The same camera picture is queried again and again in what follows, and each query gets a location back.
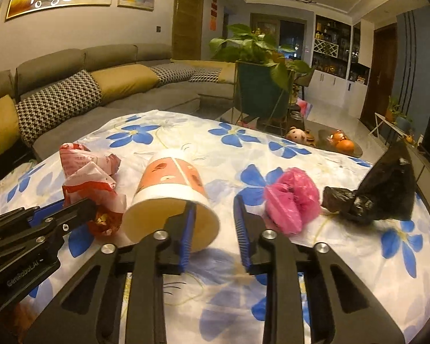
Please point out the orange figurines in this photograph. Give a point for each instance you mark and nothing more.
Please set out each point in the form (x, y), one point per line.
(342, 141)

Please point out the light wooden door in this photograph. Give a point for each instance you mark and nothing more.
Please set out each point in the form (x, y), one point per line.
(188, 21)

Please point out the balcony window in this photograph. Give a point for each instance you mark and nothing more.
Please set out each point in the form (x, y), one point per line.
(290, 36)

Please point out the white side bench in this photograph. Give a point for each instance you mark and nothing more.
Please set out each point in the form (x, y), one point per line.
(387, 122)

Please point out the white display cabinet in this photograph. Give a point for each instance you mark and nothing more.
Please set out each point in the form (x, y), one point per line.
(333, 61)

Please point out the pink printed bag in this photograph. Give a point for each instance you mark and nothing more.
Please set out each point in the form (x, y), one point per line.
(304, 109)

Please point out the red wall decorations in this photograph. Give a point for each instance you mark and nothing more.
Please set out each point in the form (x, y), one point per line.
(214, 12)

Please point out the potted plant teal pot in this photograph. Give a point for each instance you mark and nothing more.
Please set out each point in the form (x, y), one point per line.
(258, 86)

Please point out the pink plastic bag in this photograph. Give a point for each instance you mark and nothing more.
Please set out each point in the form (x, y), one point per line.
(290, 197)

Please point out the blue floral tablecloth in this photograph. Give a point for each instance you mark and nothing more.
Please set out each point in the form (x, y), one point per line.
(218, 143)

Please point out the red white wrapper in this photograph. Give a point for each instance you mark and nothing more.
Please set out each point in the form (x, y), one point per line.
(89, 182)

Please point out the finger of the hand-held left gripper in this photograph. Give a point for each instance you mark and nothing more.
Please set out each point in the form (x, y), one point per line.
(46, 210)
(71, 215)

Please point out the dark oval tray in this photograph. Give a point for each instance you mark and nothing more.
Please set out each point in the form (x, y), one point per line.
(322, 143)

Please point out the grey sofa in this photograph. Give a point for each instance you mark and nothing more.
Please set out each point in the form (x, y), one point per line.
(111, 57)

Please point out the small potted plants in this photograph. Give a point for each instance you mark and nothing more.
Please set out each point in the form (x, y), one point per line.
(397, 113)

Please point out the orange white paper cup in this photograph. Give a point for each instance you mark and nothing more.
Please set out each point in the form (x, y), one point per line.
(172, 179)

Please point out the large houndstooth cushion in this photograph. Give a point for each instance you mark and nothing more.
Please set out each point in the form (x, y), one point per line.
(57, 104)

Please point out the black plastic bag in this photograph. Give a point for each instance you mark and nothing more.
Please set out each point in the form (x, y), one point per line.
(390, 186)

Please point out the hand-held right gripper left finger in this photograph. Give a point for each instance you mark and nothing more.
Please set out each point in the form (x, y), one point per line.
(190, 229)

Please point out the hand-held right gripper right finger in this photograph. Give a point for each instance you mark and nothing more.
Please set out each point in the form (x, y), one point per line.
(242, 229)

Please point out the dark wooden door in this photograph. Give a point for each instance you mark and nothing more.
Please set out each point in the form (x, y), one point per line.
(380, 71)

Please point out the yellow cushion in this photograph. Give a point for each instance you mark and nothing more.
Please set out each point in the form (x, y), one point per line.
(0, 129)
(125, 80)

